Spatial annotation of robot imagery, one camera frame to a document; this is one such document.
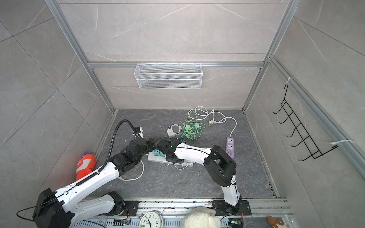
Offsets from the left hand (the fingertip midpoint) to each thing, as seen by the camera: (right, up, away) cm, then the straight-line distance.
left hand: (149, 136), depth 80 cm
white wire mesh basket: (+8, +41, +20) cm, 47 cm away
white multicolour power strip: (0, -14, +8) cm, 16 cm away
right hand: (+13, -15, +10) cm, 22 cm away
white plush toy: (+27, -29, -26) cm, 47 cm away
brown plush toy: (+65, -42, -10) cm, 78 cm away
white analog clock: (+4, -39, -13) cm, 41 cm away
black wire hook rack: (+76, 0, -17) cm, 78 cm away
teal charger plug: (+6, -7, -9) cm, 13 cm away
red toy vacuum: (-38, -17, +2) cm, 42 cm away
